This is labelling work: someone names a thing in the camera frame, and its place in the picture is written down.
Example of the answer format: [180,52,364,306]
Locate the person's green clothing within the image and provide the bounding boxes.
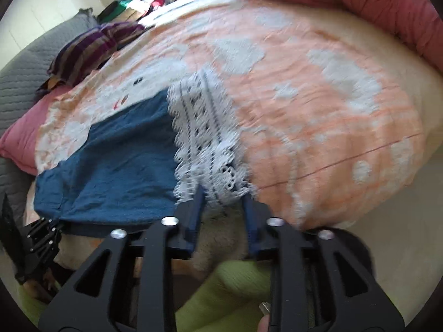
[14,259,274,332]

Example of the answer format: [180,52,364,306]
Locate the orange white printed blanket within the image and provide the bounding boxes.
[36,0,428,230]

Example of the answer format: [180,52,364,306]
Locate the colourful clothes pile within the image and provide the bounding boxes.
[99,0,181,25]

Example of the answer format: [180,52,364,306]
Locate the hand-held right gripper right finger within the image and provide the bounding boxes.
[241,197,405,332]

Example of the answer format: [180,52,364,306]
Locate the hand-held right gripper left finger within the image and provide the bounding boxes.
[38,184,206,332]

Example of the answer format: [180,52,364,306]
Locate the purple striped pillow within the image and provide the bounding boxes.
[36,21,146,92]

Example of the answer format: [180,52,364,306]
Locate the blue denim jeans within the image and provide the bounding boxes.
[35,69,258,239]

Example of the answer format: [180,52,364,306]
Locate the red rolled quilt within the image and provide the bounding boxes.
[221,0,443,64]

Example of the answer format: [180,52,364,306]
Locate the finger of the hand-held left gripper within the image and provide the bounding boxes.
[30,234,65,267]
[28,217,65,243]

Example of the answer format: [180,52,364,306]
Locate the grey quilted headboard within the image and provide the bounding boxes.
[0,9,101,215]

